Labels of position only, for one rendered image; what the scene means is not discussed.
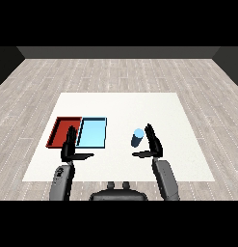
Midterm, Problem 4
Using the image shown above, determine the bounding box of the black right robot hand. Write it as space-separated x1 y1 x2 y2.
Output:
131 123 165 159

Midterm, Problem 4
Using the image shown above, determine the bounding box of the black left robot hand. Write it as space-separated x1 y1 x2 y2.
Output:
60 125 95 163

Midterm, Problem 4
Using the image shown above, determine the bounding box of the red shallow open box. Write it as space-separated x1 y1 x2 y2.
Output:
45 116 83 150

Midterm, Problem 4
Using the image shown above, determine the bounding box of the small blue can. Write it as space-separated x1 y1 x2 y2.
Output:
130 127 145 149

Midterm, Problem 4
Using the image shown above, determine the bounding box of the light blue shallow open box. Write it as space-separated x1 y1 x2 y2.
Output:
75 117 108 150

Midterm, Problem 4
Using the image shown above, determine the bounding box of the dark grey robot body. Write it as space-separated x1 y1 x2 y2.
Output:
89 181 149 202

